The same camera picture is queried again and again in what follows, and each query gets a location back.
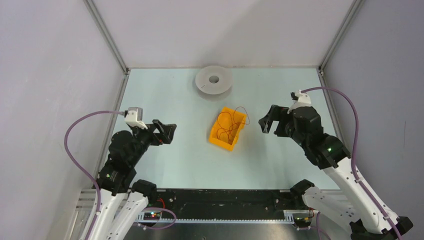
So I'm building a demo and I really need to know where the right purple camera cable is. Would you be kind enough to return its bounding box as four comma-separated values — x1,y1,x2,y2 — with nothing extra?
300,86,406,240

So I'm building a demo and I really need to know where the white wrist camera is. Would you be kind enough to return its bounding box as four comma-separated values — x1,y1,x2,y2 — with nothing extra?
287,90,312,114
124,107,148,130

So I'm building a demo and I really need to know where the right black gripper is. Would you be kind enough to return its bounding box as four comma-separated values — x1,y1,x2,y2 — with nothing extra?
258,104,308,148

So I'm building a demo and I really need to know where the white perforated cable spool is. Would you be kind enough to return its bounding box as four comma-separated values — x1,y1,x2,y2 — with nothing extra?
194,65,233,95

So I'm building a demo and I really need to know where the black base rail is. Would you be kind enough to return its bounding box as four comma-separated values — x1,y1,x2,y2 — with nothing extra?
132,188,316,222

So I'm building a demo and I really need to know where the orange plastic bin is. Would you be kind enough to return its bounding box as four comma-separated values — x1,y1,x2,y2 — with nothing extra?
208,106,250,152

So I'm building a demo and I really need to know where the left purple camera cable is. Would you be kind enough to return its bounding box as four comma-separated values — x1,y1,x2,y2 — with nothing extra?
63,110,128,240

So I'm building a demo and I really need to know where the aluminium frame post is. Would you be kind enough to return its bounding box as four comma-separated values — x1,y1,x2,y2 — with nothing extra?
83,0,129,75
318,0,365,73

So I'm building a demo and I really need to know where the aluminium frame post right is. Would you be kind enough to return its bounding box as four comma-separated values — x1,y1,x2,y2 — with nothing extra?
318,0,365,73

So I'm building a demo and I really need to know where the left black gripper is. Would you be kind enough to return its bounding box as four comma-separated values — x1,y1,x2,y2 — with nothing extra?
129,118,176,165

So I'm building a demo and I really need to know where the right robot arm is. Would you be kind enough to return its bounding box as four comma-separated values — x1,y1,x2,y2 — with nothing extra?
258,105,414,240

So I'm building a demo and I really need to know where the aluminium frame post left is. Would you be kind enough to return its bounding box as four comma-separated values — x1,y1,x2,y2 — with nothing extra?
83,0,129,75

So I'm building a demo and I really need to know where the left controller board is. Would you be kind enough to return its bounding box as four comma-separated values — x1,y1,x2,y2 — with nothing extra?
142,212,162,221

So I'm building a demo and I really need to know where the controller board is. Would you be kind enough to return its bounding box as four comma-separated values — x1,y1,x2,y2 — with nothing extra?
293,215,314,229
142,212,162,221

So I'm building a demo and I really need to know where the thin red wire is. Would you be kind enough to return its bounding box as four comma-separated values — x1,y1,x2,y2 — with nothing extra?
216,106,251,145

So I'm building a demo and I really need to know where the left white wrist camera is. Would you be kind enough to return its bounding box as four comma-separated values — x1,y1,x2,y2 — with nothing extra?
124,107,148,130

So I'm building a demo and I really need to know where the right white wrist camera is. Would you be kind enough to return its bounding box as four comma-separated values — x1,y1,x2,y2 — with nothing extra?
287,90,312,114

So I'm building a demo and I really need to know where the right controller board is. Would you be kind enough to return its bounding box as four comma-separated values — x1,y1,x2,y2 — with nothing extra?
293,215,314,229

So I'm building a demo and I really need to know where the purple camera cable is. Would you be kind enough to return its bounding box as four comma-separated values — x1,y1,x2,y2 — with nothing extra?
63,110,128,240
300,86,406,240

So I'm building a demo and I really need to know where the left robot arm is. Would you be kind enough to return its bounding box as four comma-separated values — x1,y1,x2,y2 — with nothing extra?
81,119,177,240

